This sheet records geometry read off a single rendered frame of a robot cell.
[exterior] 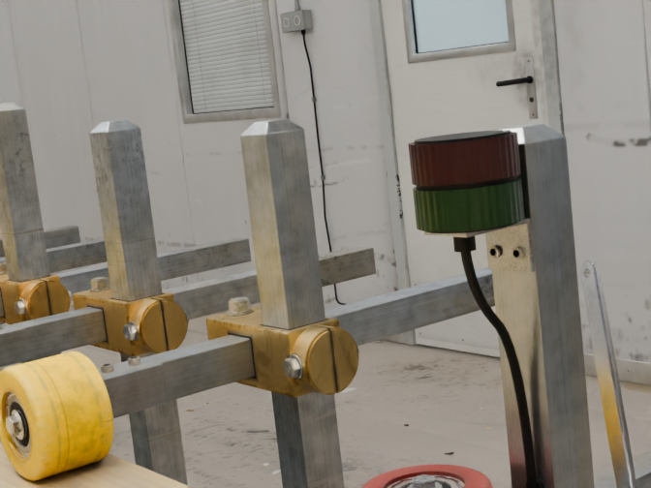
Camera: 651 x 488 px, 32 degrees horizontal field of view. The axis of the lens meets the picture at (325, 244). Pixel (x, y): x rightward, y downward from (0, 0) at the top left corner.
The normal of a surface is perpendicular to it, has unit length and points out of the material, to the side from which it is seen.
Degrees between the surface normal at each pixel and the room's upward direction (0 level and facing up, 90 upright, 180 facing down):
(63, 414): 79
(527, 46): 90
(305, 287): 90
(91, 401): 73
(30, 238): 90
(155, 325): 90
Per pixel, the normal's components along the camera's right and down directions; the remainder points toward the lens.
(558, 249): 0.61, 0.04
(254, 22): -0.79, 0.18
